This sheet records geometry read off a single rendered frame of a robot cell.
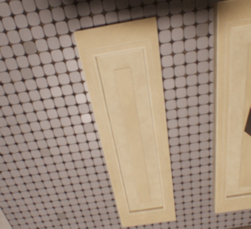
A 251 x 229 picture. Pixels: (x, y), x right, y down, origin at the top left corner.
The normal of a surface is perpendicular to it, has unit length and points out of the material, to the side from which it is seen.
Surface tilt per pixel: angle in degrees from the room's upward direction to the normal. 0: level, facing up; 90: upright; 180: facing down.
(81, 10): 0
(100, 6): 0
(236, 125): 11
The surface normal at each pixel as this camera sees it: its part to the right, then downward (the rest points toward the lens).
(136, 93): 0.21, 0.32
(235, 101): -0.18, 0.38
